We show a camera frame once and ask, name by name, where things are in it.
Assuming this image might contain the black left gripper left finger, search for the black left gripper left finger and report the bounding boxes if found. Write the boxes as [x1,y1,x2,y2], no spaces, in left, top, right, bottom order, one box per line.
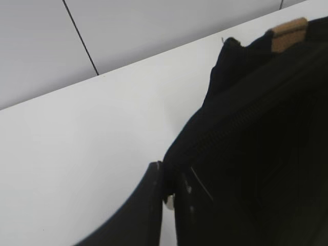
[77,161,163,246]

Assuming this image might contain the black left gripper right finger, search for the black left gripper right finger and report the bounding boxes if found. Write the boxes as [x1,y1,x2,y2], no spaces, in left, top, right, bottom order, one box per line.
[174,168,214,245]

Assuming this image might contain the black tote bag tan handles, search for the black tote bag tan handles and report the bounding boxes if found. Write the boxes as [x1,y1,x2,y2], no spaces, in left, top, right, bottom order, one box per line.
[163,17,327,245]

